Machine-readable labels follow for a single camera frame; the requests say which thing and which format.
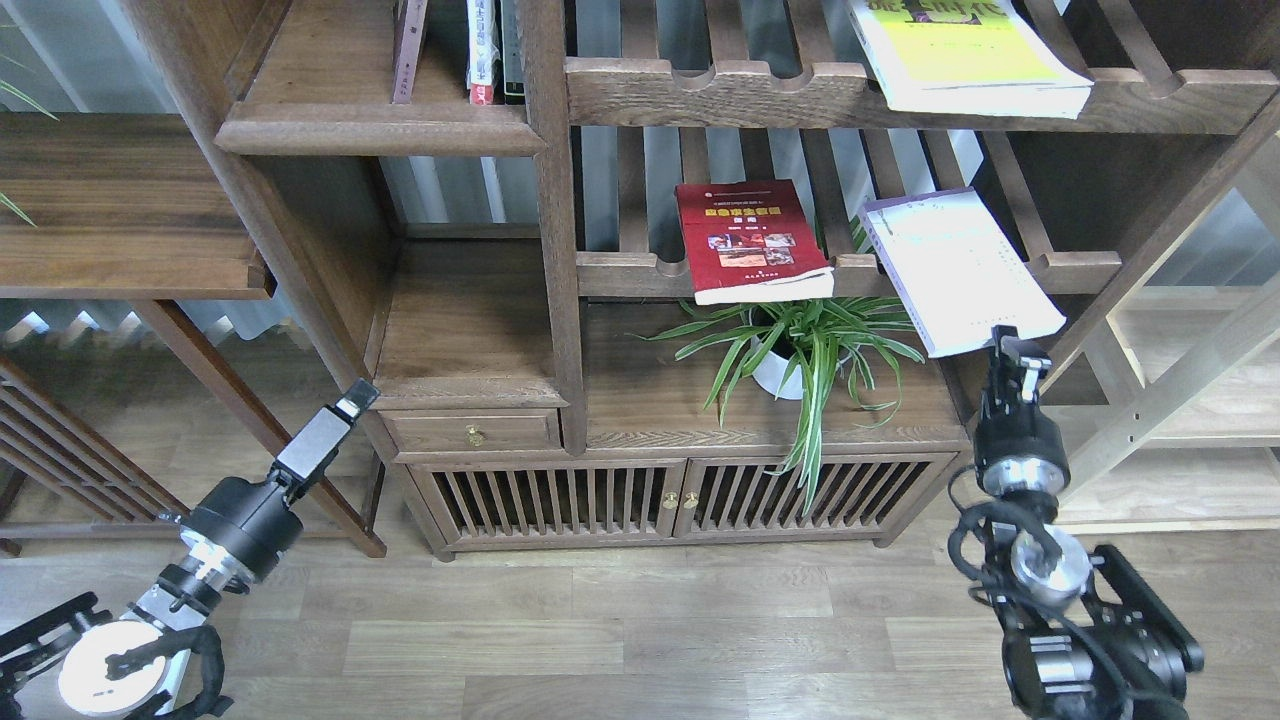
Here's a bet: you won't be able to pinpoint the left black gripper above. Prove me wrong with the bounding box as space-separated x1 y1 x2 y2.
180 379 380 591

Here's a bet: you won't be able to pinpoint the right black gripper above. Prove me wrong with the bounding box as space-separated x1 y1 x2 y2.
974 325 1071 498

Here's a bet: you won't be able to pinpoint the white purple book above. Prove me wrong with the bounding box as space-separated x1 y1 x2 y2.
858 188 1065 357

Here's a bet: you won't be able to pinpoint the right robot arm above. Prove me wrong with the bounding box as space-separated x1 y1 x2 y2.
947 325 1204 719

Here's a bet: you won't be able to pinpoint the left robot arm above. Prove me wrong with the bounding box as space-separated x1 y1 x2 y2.
3 379 379 719

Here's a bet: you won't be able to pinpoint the brass drawer knob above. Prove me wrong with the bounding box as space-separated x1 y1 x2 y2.
465 425 486 447

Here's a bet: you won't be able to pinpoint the green spider plant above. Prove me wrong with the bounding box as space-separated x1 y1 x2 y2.
654 293 924 509

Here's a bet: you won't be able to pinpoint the white plant pot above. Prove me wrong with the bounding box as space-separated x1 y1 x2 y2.
748 336 852 400

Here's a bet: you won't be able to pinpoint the yellow green book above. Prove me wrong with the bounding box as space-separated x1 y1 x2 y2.
847 1 1093 119

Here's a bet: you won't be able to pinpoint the dark wooden bookshelf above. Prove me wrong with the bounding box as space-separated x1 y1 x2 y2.
123 1 1277 559

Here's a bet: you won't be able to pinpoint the red white upright book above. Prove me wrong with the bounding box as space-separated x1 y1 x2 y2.
466 0 500 106

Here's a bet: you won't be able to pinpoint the green plant leaves left edge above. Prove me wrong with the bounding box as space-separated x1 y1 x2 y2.
0 40 61 228

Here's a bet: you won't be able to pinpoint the dark upright book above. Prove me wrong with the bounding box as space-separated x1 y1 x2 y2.
498 0 526 105

